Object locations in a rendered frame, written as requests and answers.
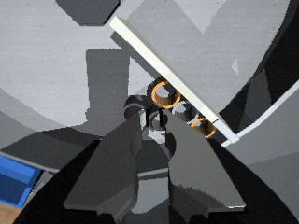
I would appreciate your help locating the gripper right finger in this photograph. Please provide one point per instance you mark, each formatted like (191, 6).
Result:
(204, 178)

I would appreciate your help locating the blue crate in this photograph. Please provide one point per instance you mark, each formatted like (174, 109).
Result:
(14, 178)

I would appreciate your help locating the grey metal ring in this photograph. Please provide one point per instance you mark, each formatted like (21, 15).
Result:
(154, 124)
(189, 116)
(137, 100)

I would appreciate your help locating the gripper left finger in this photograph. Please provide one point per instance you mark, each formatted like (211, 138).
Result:
(102, 178)

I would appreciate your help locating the bronze bushing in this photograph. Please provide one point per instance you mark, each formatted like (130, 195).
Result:
(207, 129)
(166, 102)

